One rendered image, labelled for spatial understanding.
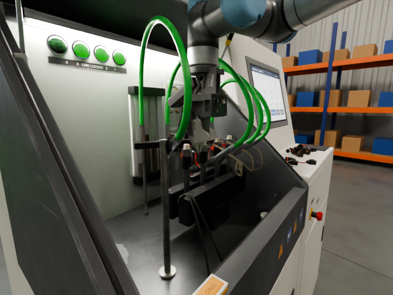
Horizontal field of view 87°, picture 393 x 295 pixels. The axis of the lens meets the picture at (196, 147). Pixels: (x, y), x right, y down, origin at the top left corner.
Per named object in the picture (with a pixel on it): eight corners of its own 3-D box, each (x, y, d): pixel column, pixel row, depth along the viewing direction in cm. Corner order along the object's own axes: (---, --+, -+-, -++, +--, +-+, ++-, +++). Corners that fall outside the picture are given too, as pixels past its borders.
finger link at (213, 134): (213, 154, 53) (213, 118, 51) (195, 151, 57) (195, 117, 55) (219, 153, 56) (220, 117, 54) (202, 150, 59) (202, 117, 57)
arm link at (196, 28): (200, -16, 42) (180, 1, 49) (200, 42, 44) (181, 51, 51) (229, -5, 47) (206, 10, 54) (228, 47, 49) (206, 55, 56)
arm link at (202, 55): (181, 49, 50) (201, 55, 56) (181, 69, 51) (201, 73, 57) (206, 43, 45) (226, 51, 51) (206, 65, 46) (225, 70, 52)
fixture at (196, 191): (188, 250, 57) (188, 199, 54) (164, 236, 63) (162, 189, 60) (244, 205, 83) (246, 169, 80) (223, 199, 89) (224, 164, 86)
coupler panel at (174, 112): (171, 147, 88) (168, 70, 82) (165, 146, 90) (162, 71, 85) (190, 143, 98) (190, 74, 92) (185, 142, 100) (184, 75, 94)
